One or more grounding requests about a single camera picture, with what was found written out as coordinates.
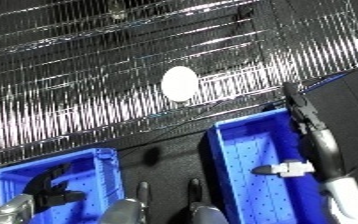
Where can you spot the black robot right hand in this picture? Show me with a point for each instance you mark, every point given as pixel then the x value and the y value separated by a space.
pixel 326 150

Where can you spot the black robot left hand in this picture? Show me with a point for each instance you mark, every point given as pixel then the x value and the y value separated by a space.
pixel 45 190

